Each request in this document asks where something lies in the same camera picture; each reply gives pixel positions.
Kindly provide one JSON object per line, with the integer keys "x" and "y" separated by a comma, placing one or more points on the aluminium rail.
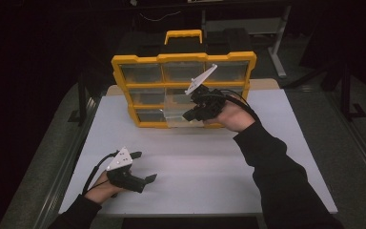
{"x": 66, "y": 165}
{"x": 362, "y": 143}

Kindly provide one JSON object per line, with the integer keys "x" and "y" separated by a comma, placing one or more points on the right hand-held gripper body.
{"x": 209, "y": 101}

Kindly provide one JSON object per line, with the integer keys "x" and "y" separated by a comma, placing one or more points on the grid of clear drawers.
{"x": 142, "y": 73}

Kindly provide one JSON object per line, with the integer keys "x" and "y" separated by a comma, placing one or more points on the black metal stand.
{"x": 345, "y": 95}
{"x": 82, "y": 101}

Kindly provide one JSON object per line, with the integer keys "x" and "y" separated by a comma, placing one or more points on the yellow black drawer organizer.
{"x": 184, "y": 58}

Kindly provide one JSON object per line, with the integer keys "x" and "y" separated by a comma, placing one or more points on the person's right hand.
{"x": 233, "y": 117}

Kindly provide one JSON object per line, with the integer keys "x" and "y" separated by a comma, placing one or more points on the clear plastic drawer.
{"x": 178, "y": 109}

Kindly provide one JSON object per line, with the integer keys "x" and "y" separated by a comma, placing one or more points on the person's left hand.
{"x": 101, "y": 191}

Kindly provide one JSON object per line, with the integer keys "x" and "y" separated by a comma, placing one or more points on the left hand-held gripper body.
{"x": 122, "y": 178}

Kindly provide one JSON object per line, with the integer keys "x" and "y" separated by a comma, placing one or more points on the white metal desk frame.
{"x": 278, "y": 54}

